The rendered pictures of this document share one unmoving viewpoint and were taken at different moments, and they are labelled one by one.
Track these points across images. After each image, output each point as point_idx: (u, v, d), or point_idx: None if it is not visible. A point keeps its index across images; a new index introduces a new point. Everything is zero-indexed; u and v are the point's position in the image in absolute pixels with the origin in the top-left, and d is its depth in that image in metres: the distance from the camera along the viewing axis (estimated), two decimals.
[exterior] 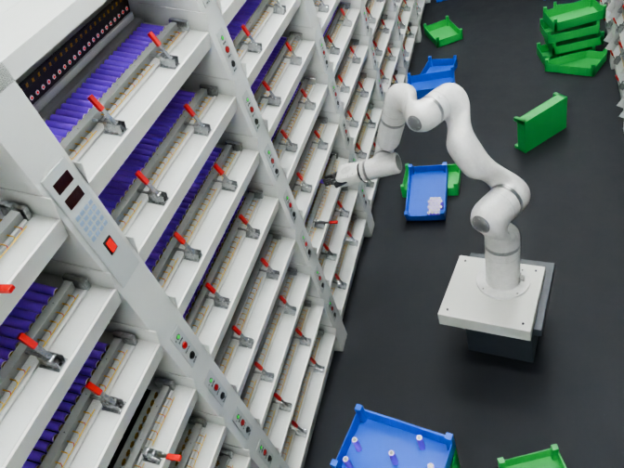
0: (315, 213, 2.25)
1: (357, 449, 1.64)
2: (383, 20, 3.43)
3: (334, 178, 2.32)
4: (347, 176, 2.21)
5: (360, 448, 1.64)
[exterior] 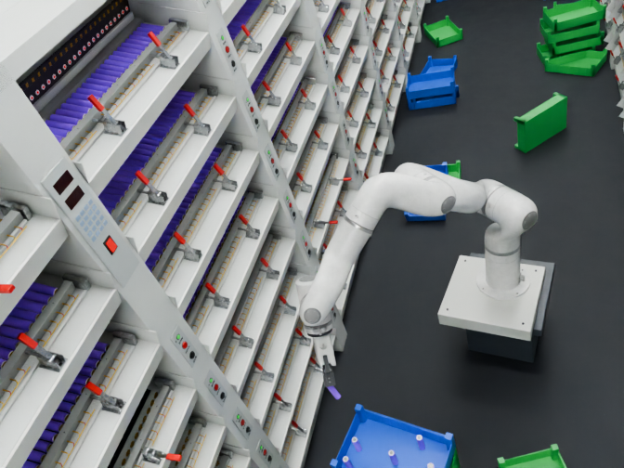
0: (315, 213, 2.25)
1: (357, 449, 1.64)
2: (383, 20, 3.43)
3: (324, 376, 1.62)
4: None
5: (360, 448, 1.64)
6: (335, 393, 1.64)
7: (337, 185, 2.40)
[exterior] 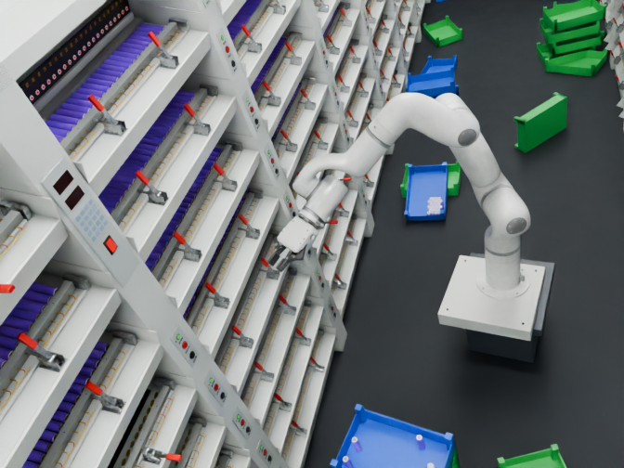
0: None
1: (357, 449, 1.64)
2: (383, 20, 3.43)
3: (284, 260, 1.67)
4: None
5: (360, 448, 1.64)
6: None
7: None
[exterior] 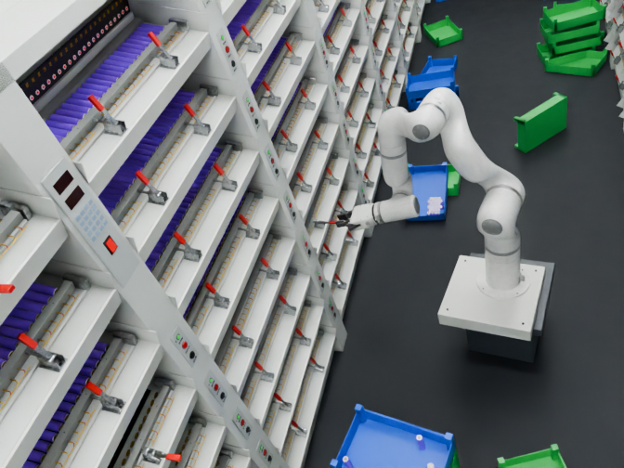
0: (311, 212, 2.25)
1: None
2: (383, 20, 3.43)
3: (343, 221, 2.15)
4: None
5: None
6: None
7: (337, 185, 2.40)
